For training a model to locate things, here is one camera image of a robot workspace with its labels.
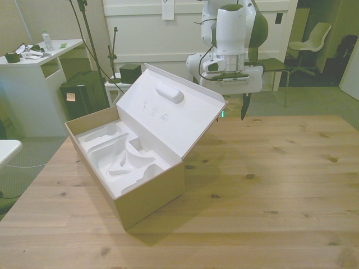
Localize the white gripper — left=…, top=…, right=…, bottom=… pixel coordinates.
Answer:
left=199, top=65, right=264, bottom=122

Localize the brown cardboard box with lid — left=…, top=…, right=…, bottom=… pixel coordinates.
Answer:
left=64, top=62, right=229, bottom=232

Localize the black cube box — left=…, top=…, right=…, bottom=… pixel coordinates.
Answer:
left=119, top=63, right=142, bottom=84

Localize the white moulded box insert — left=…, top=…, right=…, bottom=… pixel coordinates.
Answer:
left=75, top=120, right=182, bottom=200

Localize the dark seat metal-leg chair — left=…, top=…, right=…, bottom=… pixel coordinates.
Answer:
left=246, top=58, right=291, bottom=108

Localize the white shell chair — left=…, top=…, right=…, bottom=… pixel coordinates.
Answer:
left=288, top=22, right=332, bottom=76

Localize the black bag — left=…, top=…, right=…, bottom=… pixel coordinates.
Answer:
left=335, top=34, right=356, bottom=61

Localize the white paper sheet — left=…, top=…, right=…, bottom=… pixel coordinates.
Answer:
left=162, top=0, right=175, bottom=21

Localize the small white side table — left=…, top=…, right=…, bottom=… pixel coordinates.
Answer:
left=104, top=72, right=146, bottom=109

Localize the black microphone stand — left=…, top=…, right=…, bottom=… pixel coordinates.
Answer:
left=107, top=26, right=123, bottom=84

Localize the black equipment case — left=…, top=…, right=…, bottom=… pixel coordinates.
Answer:
left=59, top=71, right=109, bottom=120

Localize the black tripod pole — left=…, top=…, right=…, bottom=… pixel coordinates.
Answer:
left=77, top=0, right=111, bottom=109

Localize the clear plastic water bottle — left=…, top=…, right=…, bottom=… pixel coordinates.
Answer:
left=41, top=29, right=54, bottom=52

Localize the white device on desk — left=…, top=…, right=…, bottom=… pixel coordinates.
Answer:
left=20, top=49, right=43, bottom=61

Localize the white desk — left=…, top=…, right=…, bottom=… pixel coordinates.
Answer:
left=0, top=39, right=93, bottom=138

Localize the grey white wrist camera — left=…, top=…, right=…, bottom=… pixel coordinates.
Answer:
left=202, top=57, right=227, bottom=74

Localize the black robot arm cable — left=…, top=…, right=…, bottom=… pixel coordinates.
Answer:
left=193, top=18, right=218, bottom=81

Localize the black hanging cable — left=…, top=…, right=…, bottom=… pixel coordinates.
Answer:
left=67, top=0, right=126, bottom=95

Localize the black floor cable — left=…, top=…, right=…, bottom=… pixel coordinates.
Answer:
left=0, top=191, right=21, bottom=201

